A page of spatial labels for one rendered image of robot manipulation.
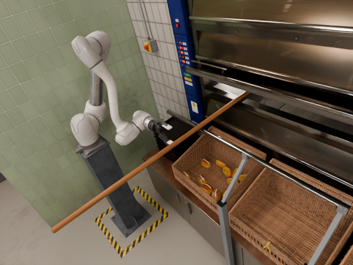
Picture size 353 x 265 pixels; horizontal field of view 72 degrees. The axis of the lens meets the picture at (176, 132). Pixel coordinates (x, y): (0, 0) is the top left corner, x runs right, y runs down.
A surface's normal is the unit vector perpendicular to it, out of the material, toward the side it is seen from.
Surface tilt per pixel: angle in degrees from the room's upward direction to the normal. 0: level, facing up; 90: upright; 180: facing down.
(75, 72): 90
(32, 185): 90
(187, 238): 0
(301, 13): 70
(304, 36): 90
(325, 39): 90
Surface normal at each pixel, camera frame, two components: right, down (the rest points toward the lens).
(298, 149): -0.79, 0.20
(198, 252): -0.20, -0.78
